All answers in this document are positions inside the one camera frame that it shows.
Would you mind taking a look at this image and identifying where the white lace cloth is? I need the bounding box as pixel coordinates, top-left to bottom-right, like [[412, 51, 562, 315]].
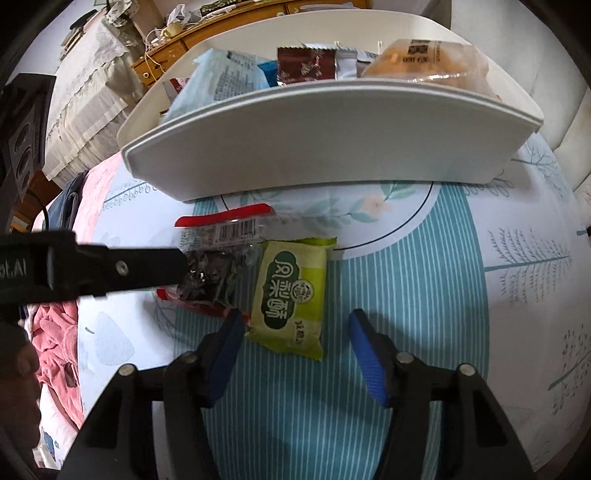
[[41, 18, 148, 183]]

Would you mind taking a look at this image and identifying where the wooden desk with drawers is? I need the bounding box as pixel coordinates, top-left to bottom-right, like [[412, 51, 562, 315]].
[[131, 0, 375, 88]]

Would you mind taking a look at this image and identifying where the person's left forearm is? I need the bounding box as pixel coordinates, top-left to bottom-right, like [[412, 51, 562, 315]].
[[0, 320, 42, 462]]

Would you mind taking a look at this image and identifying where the white floral sheet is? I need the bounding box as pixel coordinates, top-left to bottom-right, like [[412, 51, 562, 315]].
[[551, 88, 591, 195]]

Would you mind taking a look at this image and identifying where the pink blanket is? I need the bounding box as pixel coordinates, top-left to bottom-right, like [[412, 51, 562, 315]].
[[28, 152, 134, 416]]

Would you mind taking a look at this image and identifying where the grey blue bag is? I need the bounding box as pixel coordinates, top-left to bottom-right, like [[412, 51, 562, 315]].
[[48, 171, 88, 232]]

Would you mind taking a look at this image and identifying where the pile of desk clutter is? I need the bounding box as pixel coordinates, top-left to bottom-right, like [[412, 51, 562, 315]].
[[104, 0, 206, 47]]

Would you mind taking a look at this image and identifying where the golden pastry clear packet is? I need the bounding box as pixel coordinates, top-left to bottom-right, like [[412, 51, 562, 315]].
[[360, 38, 490, 93]]

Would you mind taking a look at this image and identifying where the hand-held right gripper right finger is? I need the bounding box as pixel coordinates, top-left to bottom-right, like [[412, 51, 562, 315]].
[[348, 308, 539, 480]]

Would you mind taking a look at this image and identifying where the white plastic tray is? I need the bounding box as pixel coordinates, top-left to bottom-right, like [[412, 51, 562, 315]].
[[116, 11, 544, 204]]

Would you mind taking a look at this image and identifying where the silver snack packet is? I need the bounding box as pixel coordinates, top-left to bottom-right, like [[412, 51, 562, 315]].
[[335, 46, 382, 80]]

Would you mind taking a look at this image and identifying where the dark snack packet red trim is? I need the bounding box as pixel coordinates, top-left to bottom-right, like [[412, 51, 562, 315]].
[[156, 203, 274, 319]]

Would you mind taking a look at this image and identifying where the light blue snack packet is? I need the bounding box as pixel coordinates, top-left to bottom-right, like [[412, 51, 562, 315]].
[[164, 47, 271, 121]]

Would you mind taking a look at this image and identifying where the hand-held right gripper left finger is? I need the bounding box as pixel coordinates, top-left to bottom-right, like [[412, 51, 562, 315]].
[[58, 308, 245, 480]]

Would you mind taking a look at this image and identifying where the green pastry packet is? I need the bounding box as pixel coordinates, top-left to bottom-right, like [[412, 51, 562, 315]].
[[245, 237, 338, 361]]

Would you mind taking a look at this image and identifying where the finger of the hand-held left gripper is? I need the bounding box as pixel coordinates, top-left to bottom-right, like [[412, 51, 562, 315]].
[[76, 244, 190, 298]]

